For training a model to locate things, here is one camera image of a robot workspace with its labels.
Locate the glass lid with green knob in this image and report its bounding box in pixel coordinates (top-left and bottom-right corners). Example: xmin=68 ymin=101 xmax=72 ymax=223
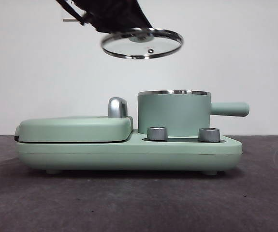
xmin=101 ymin=28 xmax=185 ymax=60

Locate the green griddle cover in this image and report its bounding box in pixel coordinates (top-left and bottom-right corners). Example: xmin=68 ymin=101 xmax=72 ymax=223
xmin=15 ymin=116 xmax=134 ymax=143

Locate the silver control knob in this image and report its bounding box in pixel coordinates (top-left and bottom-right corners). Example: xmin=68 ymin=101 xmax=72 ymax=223
xmin=147 ymin=126 xmax=168 ymax=141
xmin=198 ymin=127 xmax=220 ymax=143

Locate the green breakfast machine base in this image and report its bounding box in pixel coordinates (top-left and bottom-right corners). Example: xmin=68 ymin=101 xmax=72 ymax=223
xmin=16 ymin=128 xmax=243 ymax=175

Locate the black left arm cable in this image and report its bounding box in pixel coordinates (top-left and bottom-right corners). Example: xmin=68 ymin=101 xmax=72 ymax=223
xmin=56 ymin=0 xmax=93 ymax=26

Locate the white wall socket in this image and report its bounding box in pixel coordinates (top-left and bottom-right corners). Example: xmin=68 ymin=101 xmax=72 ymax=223
xmin=61 ymin=0 xmax=85 ymax=22

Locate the chrome cover handle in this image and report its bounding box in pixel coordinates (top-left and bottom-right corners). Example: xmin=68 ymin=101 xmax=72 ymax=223
xmin=108 ymin=97 xmax=130 ymax=119

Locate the green pot with handle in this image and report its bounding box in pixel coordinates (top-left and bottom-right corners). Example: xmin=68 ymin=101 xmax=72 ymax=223
xmin=137 ymin=89 xmax=250 ymax=136

